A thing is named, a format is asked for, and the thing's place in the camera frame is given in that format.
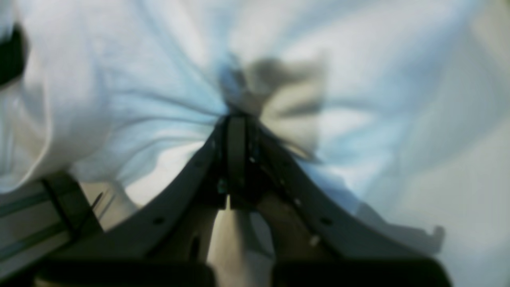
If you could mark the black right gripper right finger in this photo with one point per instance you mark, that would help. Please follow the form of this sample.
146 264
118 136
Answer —
316 243

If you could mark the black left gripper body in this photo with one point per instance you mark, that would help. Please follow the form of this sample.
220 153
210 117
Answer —
13 56

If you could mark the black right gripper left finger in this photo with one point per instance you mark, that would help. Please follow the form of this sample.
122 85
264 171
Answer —
164 244

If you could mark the white printed t-shirt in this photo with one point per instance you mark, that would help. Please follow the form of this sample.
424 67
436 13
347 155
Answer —
398 110

